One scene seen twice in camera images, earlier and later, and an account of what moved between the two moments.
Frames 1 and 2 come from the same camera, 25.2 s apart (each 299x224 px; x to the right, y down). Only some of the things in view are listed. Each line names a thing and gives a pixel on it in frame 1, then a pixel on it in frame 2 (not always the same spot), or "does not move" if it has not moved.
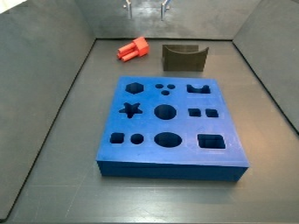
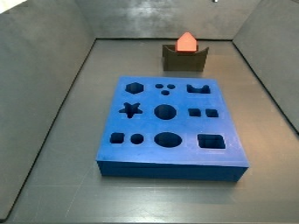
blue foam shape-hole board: (170, 130) does not move
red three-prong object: (134, 50) to (186, 43)
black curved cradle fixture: (183, 58) does not move
